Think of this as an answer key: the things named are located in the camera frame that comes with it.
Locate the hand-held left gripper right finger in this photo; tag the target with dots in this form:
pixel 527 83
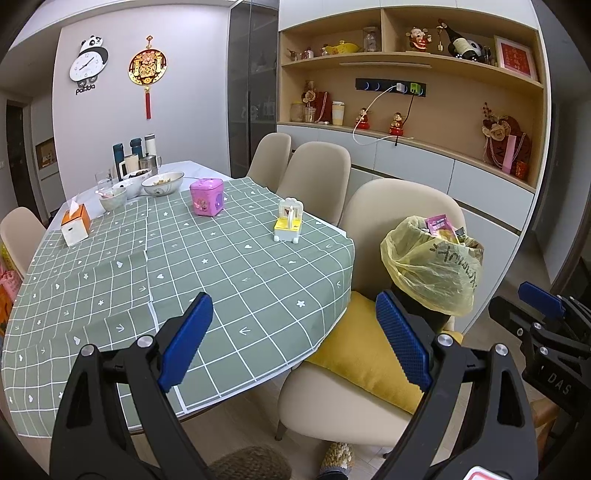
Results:
pixel 406 344

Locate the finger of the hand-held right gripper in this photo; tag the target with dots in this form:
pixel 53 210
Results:
pixel 515 318
pixel 542 297

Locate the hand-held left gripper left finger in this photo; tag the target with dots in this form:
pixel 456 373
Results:
pixel 184 344

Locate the black trash can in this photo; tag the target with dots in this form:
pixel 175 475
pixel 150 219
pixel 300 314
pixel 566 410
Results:
pixel 415 304

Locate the pink purple wrapper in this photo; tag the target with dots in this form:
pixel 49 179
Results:
pixel 438 225

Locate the person's left hand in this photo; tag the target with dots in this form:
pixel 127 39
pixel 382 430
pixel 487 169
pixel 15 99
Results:
pixel 249 464

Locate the yellow cushion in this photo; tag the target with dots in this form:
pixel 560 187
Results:
pixel 360 346

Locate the small red box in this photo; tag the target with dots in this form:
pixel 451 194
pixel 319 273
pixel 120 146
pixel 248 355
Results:
pixel 521 170

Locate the beige knitted cloth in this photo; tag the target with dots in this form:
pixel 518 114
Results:
pixel 337 456

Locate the beige dining chair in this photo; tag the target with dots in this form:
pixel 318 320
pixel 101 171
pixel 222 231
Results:
pixel 369 207
pixel 21 235
pixel 314 180
pixel 272 157

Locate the pink slim box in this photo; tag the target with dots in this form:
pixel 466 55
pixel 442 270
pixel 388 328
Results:
pixel 510 154

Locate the pink lidded container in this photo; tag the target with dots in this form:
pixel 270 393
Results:
pixel 207 198

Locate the white yellow chair-shaped holder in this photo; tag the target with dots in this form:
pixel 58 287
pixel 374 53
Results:
pixel 287 226

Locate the large white bowl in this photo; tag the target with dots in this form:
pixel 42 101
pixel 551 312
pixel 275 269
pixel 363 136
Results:
pixel 162 185

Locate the orange white tissue box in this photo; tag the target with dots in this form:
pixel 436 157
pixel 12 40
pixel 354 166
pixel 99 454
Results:
pixel 75 226

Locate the small white bowl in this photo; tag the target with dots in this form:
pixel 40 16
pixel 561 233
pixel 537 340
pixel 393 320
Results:
pixel 113 199

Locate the large flower decoration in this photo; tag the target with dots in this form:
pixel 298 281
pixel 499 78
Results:
pixel 501 136

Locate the white bowl dark contents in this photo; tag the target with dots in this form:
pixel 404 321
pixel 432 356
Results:
pixel 136 182

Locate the pink printed bag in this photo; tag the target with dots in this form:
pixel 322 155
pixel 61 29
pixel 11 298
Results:
pixel 9 295

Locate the drinking glass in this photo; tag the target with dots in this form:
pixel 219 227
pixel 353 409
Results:
pixel 103 181

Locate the steel cup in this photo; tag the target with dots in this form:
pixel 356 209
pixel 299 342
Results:
pixel 148 164

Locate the dark blue thermos flask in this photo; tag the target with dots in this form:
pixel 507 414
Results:
pixel 118 159

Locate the white thermos flask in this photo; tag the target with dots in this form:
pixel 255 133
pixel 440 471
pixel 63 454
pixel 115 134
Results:
pixel 150 146

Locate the teal thermos flask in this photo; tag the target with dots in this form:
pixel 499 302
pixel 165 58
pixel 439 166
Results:
pixel 135 148

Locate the wooden shelf cabinet unit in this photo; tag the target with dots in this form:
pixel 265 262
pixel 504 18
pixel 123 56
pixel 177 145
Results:
pixel 461 106

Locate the small red seated figurine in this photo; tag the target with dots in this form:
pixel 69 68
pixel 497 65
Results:
pixel 363 119
pixel 396 123

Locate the yellow white cup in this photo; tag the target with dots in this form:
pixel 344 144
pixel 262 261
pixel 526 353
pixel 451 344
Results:
pixel 338 113

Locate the red framed picture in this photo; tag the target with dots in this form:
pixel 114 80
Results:
pixel 515 57

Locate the green charger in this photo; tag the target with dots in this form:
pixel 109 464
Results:
pixel 416 89

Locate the clear glass cup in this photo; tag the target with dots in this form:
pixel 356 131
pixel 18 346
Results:
pixel 310 115

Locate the dark red gift box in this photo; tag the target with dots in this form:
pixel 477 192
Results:
pixel 324 107

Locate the white charger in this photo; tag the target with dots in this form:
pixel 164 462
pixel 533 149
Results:
pixel 400 87

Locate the squat glass jar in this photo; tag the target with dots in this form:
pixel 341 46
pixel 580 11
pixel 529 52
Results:
pixel 297 112

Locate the black power strip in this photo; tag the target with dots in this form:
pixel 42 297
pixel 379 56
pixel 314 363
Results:
pixel 374 86

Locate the wine bottle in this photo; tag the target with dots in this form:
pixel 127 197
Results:
pixel 466 46

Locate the small dried flower decoration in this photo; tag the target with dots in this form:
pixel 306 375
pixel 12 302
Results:
pixel 310 94

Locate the dark glass cabinet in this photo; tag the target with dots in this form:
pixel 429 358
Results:
pixel 254 83

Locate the red gold hanging ornament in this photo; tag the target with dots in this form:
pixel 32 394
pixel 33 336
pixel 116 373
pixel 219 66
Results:
pixel 147 69

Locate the red laughing figurine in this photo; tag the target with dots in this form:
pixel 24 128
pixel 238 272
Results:
pixel 419 39

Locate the yellow ceramic dish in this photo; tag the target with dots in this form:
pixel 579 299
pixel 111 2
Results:
pixel 341 48

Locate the tall glass jar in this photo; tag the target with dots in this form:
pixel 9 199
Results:
pixel 371 39

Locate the small metal shelf ornaments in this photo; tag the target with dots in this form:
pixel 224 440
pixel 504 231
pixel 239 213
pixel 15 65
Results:
pixel 300 53

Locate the panda wall clock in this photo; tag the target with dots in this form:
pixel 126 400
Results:
pixel 88 62

